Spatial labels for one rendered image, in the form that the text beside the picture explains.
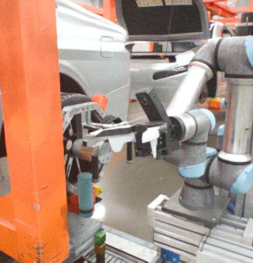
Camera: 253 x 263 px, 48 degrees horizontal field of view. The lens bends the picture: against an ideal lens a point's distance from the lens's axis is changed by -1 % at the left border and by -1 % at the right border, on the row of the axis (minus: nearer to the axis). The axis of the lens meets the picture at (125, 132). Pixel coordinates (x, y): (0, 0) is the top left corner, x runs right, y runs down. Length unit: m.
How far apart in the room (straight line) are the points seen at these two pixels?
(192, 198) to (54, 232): 0.59
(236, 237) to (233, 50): 0.67
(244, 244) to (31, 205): 0.81
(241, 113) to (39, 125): 0.71
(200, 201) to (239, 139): 0.30
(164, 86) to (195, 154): 3.23
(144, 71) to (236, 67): 3.16
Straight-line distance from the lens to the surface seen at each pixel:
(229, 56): 1.00
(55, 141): 1.16
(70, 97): 1.75
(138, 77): 4.13
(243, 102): 1.01
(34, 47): 1.07
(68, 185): 1.74
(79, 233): 2.11
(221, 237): 1.20
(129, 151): 1.79
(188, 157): 0.82
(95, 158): 1.51
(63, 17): 1.94
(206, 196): 1.18
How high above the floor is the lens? 1.40
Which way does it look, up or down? 15 degrees down
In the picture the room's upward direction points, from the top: straight up
